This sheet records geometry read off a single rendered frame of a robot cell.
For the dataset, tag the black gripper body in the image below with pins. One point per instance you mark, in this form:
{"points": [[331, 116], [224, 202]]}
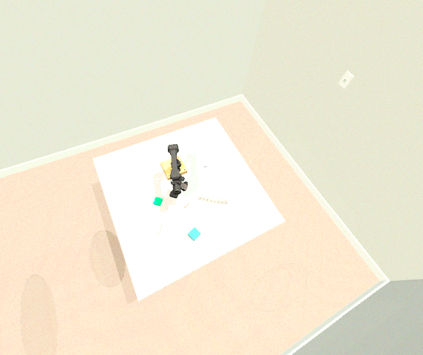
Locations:
{"points": [[171, 193]]}

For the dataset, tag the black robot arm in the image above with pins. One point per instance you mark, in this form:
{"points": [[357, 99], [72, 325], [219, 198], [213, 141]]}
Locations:
{"points": [[175, 176]]}

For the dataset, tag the light blue rectangular block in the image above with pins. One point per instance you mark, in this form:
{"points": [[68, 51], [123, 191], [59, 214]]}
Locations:
{"points": [[194, 234]]}

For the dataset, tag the green block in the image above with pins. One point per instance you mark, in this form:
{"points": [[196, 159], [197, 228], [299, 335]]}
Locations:
{"points": [[158, 201]]}

